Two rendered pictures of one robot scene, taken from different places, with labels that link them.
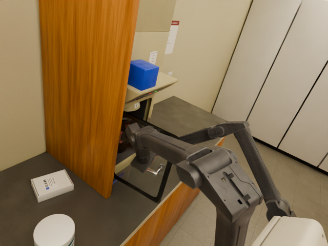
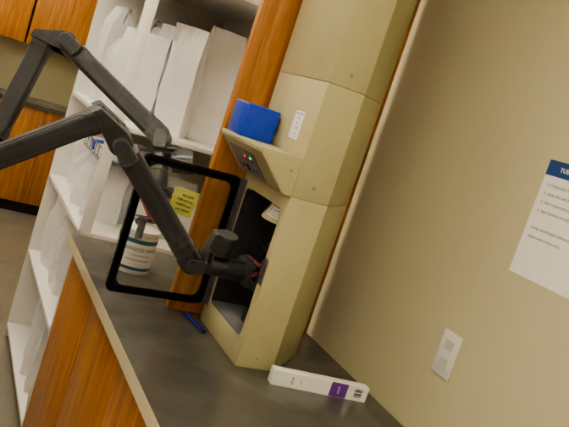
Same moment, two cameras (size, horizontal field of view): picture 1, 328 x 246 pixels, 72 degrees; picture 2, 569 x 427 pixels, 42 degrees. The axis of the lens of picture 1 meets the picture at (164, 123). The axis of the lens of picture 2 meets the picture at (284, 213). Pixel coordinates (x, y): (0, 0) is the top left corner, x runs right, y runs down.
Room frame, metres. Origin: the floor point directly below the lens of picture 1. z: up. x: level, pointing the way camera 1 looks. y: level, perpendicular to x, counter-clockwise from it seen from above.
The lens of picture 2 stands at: (2.26, -1.40, 1.62)
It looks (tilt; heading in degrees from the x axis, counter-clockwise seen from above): 8 degrees down; 127
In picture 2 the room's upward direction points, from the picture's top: 18 degrees clockwise
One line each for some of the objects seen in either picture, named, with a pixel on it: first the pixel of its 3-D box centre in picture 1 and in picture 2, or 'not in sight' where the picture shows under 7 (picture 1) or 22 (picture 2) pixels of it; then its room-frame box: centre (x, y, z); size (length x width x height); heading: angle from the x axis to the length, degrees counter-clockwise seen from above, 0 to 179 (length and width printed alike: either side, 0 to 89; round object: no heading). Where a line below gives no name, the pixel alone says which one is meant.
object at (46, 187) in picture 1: (52, 184); not in sight; (0.75, 0.45, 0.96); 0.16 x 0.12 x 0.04; 136
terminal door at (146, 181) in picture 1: (140, 158); (174, 231); (0.82, 0.06, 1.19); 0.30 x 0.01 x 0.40; 70
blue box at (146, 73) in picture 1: (141, 74); (253, 121); (0.91, 0.14, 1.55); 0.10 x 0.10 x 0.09; 63
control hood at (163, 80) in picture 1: (149, 91); (254, 159); (0.99, 0.10, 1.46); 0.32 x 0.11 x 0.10; 153
